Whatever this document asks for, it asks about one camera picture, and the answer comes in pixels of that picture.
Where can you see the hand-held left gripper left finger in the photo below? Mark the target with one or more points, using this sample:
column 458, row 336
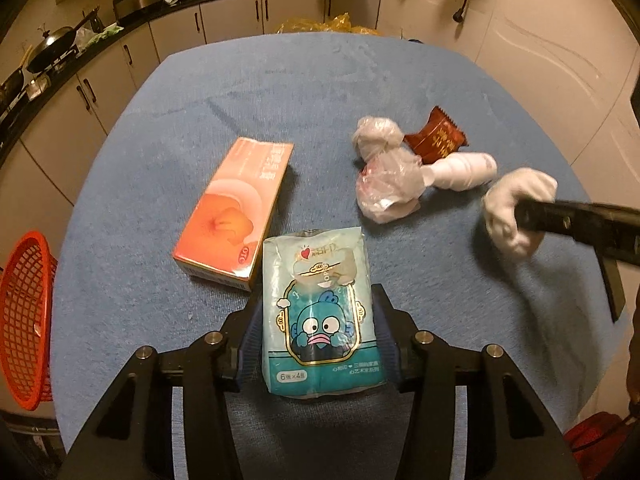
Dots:
column 246, row 357

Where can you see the brown snack wrapper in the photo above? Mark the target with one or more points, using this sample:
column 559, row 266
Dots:
column 440, row 137

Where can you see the yellow plastic bag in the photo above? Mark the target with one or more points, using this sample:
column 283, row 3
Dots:
column 320, row 25

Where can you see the bag of green vegetables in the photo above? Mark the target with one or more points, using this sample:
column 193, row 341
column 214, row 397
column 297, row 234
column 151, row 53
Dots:
column 97, row 36

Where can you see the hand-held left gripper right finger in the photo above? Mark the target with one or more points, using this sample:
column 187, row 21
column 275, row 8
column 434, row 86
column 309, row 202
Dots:
column 385, row 330

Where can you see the white plastic bottle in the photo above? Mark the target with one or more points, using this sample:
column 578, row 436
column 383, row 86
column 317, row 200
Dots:
column 465, row 170

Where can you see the white kitchen base cabinets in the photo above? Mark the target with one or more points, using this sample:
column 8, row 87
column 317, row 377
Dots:
column 225, row 17

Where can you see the black frying pan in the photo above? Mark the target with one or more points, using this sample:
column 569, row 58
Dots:
column 10, row 91

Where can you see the orange cardboard box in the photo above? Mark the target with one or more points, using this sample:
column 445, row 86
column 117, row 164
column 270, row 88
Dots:
column 225, row 215

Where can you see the blue tablecloth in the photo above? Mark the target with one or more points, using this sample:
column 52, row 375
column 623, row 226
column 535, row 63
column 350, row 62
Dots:
column 300, row 100

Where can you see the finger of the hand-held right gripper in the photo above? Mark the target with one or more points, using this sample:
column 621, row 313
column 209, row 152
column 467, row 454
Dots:
column 612, row 285
column 555, row 217

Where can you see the red textured item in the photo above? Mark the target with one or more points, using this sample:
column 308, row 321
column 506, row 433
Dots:
column 595, row 435

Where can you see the red plastic mesh basket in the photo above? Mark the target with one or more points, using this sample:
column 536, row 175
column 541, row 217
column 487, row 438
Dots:
column 25, row 310

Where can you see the clear plastic bag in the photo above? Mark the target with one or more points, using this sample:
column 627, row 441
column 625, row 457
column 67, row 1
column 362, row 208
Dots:
column 390, row 187

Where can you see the small steel pot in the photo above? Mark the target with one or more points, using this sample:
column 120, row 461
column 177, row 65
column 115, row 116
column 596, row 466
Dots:
column 38, row 88

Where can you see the white sock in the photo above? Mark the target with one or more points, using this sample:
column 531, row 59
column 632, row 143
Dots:
column 505, row 195

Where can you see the black wok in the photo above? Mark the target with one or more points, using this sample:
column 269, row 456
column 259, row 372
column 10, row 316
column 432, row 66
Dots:
column 50, row 45

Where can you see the blue cartoon tissue packet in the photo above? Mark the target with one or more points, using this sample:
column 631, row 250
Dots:
column 320, row 320

